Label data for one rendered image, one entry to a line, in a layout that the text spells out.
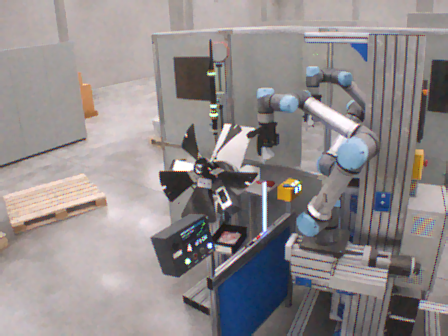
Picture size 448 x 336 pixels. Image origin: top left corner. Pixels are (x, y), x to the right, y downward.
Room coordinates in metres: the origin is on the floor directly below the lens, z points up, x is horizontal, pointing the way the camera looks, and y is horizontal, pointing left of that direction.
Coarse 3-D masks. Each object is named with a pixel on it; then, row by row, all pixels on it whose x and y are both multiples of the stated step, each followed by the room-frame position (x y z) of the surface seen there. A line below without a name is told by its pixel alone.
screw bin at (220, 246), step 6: (222, 228) 2.08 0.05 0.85; (228, 228) 2.07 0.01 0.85; (234, 228) 2.06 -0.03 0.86; (240, 228) 2.04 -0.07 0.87; (246, 228) 2.02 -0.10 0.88; (216, 234) 1.99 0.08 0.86; (246, 234) 2.02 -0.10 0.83; (216, 240) 1.98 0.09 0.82; (240, 240) 1.93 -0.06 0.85; (216, 246) 1.88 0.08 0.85; (222, 246) 1.86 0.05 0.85; (228, 246) 1.85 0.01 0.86; (234, 246) 1.83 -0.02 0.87; (228, 252) 1.85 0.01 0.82; (234, 252) 1.84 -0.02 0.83
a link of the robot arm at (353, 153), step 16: (352, 144) 1.32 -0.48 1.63; (368, 144) 1.34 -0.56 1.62; (336, 160) 1.38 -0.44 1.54; (352, 160) 1.31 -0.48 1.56; (368, 160) 1.35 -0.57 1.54; (336, 176) 1.38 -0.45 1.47; (352, 176) 1.37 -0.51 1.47; (320, 192) 1.45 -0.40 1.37; (336, 192) 1.39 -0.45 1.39; (320, 208) 1.43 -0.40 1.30; (304, 224) 1.45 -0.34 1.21; (320, 224) 1.43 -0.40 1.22
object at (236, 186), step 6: (222, 174) 2.17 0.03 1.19; (228, 174) 2.16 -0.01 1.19; (234, 174) 2.16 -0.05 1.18; (240, 174) 2.16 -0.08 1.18; (246, 174) 2.15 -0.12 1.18; (252, 174) 2.14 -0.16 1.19; (222, 180) 2.11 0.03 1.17; (228, 180) 2.10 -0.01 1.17; (234, 180) 2.09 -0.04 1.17; (240, 180) 2.09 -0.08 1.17; (246, 180) 2.08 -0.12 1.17; (252, 180) 2.08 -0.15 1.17; (228, 186) 2.05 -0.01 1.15; (234, 186) 2.05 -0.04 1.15; (240, 186) 2.04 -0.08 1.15; (246, 186) 2.04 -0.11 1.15; (234, 192) 2.01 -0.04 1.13; (240, 192) 2.00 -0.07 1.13
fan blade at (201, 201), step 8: (200, 192) 2.16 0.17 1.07; (208, 192) 2.17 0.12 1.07; (192, 200) 2.12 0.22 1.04; (200, 200) 2.12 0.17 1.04; (208, 200) 2.14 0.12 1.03; (184, 208) 2.09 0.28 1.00; (192, 208) 2.09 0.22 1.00; (200, 208) 2.09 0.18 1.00; (208, 208) 2.10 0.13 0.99; (184, 216) 2.06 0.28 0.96; (208, 216) 2.06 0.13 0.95
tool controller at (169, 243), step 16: (176, 224) 1.47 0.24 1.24; (192, 224) 1.45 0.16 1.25; (208, 224) 1.52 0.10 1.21; (160, 240) 1.34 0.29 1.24; (176, 240) 1.36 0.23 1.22; (192, 240) 1.42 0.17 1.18; (208, 240) 1.48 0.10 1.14; (160, 256) 1.36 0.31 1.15; (176, 256) 1.33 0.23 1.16; (192, 256) 1.39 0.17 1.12; (176, 272) 1.30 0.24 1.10
